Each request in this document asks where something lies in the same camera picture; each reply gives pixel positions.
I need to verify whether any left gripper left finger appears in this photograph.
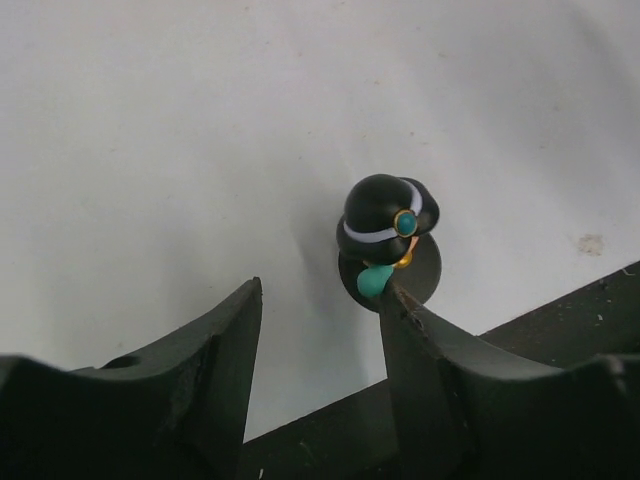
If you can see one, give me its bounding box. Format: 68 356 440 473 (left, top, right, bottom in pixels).
1 278 262 479

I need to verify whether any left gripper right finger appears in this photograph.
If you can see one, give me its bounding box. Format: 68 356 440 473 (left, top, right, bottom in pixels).
379 285 639 479

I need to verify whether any black duck figurine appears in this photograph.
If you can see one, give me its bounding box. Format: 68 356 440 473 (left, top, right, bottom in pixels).
336 174 442 312

